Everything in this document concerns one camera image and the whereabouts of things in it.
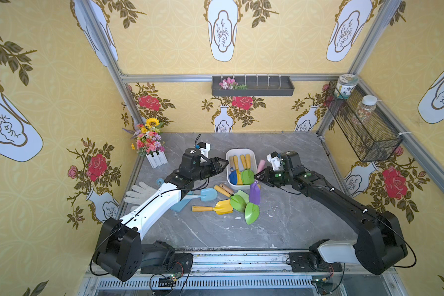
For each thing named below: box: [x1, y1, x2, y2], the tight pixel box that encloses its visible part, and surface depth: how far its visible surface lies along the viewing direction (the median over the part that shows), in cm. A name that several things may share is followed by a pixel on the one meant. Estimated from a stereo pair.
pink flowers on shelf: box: [218, 77, 248, 91], surface depth 89 cm
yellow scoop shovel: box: [191, 198, 234, 215], surface depth 90 cm
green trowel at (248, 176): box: [242, 153, 255, 185], surface depth 100 cm
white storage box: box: [225, 148, 258, 190], surface depth 105 cm
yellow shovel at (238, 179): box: [233, 155, 243, 186], surface depth 100 cm
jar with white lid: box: [352, 94, 379, 125], surface depth 74 cm
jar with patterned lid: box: [334, 73, 360, 100], surface depth 87 cm
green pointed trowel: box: [244, 202, 260, 226], surface depth 87 cm
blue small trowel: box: [229, 156, 238, 185], surface depth 101 cm
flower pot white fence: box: [122, 117, 168, 169], surface depth 100 cm
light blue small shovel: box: [181, 187, 219, 202], surface depth 95 cm
